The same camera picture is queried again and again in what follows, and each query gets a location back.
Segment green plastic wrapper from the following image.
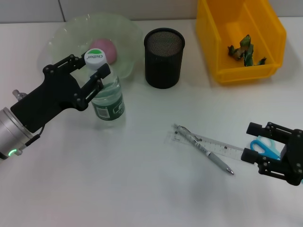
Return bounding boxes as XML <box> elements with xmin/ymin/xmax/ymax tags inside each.
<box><xmin>227</xmin><ymin>35</ymin><xmax>267</xmax><ymax>67</ymax></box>

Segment clear plastic ruler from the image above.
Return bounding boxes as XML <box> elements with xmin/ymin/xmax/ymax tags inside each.
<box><xmin>165</xmin><ymin>129</ymin><xmax>244</xmax><ymax>161</ymax></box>

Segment black mesh pen holder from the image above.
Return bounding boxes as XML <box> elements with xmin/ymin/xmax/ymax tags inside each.
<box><xmin>143</xmin><ymin>27</ymin><xmax>185</xmax><ymax>89</ymax></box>

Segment pale green glass fruit plate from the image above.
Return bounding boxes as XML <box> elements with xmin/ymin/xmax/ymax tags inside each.
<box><xmin>48</xmin><ymin>13</ymin><xmax>143</xmax><ymax>80</ymax></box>

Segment blue scissors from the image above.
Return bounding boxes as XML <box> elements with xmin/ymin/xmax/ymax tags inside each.
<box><xmin>250</xmin><ymin>136</ymin><xmax>287</xmax><ymax>161</ymax></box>

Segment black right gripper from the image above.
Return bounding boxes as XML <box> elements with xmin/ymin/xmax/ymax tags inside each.
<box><xmin>241</xmin><ymin>122</ymin><xmax>303</xmax><ymax>186</ymax></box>

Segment silver left gripper connector stub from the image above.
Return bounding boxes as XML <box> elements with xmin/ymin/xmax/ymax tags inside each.
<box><xmin>13</xmin><ymin>89</ymin><xmax>26</xmax><ymax>100</ymax></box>

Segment pink peach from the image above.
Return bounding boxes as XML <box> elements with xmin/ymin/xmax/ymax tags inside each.
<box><xmin>91</xmin><ymin>39</ymin><xmax>118</xmax><ymax>64</ymax></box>

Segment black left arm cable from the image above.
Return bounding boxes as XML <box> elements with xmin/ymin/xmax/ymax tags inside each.
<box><xmin>25</xmin><ymin>125</ymin><xmax>47</xmax><ymax>148</ymax></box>

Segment yellow plastic bin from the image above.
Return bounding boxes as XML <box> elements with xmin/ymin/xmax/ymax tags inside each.
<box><xmin>195</xmin><ymin>0</ymin><xmax>287</xmax><ymax>86</ymax></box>

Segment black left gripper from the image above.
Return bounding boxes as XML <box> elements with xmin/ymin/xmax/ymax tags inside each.
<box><xmin>10</xmin><ymin>54</ymin><xmax>111</xmax><ymax>133</ymax></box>

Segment grey ballpoint pen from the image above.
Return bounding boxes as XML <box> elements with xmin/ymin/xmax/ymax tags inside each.
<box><xmin>174</xmin><ymin>122</ymin><xmax>234</xmax><ymax>175</ymax></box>

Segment clear green-label water bottle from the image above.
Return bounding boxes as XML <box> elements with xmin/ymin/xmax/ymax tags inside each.
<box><xmin>84</xmin><ymin>48</ymin><xmax>126</xmax><ymax>122</ymax></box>

